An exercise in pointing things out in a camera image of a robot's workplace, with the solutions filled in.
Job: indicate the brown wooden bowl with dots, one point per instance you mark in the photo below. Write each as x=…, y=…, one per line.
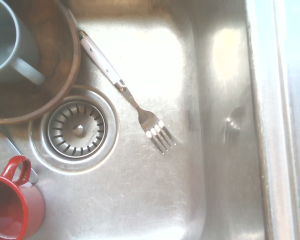
x=57, y=50

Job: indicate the grey ceramic mug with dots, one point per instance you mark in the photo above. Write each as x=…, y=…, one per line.
x=26, y=43

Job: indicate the red enamel mug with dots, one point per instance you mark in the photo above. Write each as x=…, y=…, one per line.
x=27, y=207

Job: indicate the stainless steel double sink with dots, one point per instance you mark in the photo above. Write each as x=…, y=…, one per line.
x=152, y=187

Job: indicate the plain metal utensil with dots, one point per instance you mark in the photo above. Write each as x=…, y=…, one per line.
x=11, y=147

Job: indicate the metal sink drain strainer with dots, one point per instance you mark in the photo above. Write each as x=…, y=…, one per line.
x=77, y=130

